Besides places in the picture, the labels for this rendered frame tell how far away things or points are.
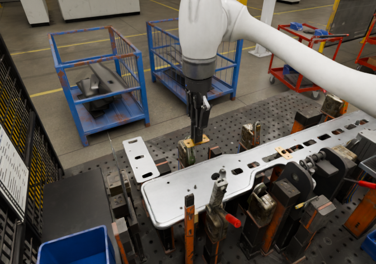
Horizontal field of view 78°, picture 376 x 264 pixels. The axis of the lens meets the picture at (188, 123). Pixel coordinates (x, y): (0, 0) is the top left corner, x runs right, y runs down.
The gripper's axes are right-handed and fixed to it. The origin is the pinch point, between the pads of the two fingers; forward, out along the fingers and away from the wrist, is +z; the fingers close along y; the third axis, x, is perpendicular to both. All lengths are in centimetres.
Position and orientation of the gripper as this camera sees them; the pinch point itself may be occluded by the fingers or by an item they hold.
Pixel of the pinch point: (196, 131)
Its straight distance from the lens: 76.3
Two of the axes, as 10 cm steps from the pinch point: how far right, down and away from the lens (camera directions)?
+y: -4.3, -5.4, 7.3
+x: -9.0, 2.5, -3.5
